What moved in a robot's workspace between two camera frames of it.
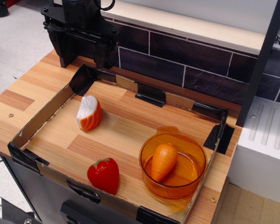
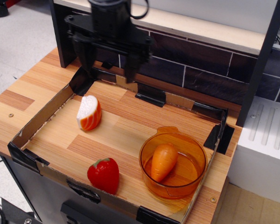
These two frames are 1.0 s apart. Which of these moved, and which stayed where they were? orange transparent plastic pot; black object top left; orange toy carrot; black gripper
Moved: black gripper
Stayed: orange toy carrot; black object top left; orange transparent plastic pot
